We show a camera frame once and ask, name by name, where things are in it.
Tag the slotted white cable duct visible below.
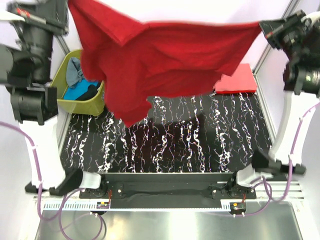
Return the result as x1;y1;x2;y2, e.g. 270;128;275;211
43;201;111;211

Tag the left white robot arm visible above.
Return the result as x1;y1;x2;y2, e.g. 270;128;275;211
0;0;108;198

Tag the blue t shirt in bin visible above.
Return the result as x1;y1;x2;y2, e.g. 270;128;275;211
63;79;95;101

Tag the folded coral t shirt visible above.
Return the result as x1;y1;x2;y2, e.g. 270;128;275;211
214;63;258;91

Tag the grey t shirt in bin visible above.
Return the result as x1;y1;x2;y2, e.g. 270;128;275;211
65;57;84;89

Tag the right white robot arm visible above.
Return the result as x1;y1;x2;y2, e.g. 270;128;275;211
227;10;320;199

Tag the black t shirt in bin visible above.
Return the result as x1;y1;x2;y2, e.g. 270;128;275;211
76;84;99;101

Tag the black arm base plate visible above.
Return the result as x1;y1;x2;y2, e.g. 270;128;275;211
79;173;256;210

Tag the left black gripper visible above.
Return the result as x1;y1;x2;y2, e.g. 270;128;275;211
4;0;68;83

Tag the red t shirt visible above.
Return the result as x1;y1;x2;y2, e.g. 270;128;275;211
68;0;261;127

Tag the olive green plastic bin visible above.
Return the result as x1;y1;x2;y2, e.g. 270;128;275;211
51;49;105;116

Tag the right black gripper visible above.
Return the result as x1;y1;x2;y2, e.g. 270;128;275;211
259;10;312;62

